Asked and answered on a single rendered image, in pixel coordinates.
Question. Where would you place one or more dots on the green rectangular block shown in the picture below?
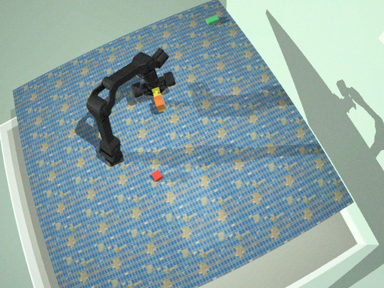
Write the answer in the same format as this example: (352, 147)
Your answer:
(212, 19)

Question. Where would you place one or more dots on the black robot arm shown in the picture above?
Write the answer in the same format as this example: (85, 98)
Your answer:
(143, 66)

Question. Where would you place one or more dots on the red cube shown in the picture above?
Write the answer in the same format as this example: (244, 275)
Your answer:
(157, 175)

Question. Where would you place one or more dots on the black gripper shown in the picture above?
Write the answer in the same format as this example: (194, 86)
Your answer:
(161, 82)

